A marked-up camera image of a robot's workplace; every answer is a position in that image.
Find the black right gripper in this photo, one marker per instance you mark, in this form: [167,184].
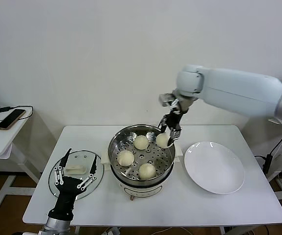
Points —
[173,120]

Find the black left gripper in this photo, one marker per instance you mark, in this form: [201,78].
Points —
[66,193]

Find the round glass pot lid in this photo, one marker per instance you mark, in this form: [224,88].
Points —
[77,169]

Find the white steamed baozi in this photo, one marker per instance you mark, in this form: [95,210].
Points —
[147,171]
[162,140]
[125,158]
[140,142]

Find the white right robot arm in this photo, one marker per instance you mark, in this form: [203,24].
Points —
[241,88]

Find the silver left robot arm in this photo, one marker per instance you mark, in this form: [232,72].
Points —
[56,226]

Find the stainless steel steamer basket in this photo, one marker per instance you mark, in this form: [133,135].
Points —
[121,147]

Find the white round plate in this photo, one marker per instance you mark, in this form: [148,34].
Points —
[214,169]

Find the cream electric cooker base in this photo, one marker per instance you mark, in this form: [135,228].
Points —
[140,189]

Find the white power strip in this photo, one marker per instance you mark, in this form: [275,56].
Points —
[112,231]

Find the black smartphone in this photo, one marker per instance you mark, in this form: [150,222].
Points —
[10,119]

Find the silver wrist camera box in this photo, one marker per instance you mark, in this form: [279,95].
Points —
[166,98]

